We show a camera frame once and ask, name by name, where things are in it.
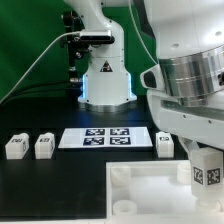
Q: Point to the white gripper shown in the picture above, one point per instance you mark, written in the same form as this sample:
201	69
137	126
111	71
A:
203	124

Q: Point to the white square tabletop part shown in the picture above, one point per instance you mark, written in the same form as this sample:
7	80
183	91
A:
154	192

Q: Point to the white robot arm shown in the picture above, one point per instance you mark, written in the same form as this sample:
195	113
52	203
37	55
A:
187	99

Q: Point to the white marker tag sheet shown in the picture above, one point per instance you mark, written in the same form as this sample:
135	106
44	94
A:
105	137

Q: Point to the black camera on stand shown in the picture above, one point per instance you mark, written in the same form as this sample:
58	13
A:
79	40

